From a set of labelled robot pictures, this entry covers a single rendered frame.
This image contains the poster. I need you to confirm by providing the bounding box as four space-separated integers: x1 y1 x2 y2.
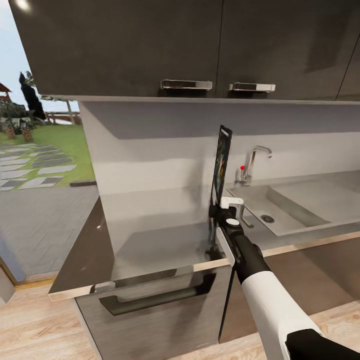
211 125 233 227

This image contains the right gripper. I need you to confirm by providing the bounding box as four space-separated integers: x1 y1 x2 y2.
208 204 237 221

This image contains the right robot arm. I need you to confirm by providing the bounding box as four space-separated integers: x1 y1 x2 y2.
208 197 360 360

